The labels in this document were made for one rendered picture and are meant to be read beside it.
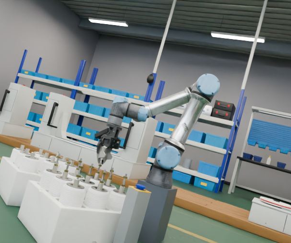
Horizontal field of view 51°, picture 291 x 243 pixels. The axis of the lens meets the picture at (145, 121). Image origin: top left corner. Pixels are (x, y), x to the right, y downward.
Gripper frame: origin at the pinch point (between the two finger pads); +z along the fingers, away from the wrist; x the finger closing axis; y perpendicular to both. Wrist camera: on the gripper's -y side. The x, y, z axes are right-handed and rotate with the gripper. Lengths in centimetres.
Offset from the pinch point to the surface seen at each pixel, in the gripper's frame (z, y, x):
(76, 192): 10.7, 25.7, -28.3
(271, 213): 14, 24, 185
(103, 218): 19.4, 30.4, -14.4
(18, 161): 14.3, -42.3, -22.4
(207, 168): -2, -176, 392
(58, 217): 20.1, 27.9, -34.6
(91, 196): 12.5, 24.2, -19.0
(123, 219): 16.2, 39.8, -12.6
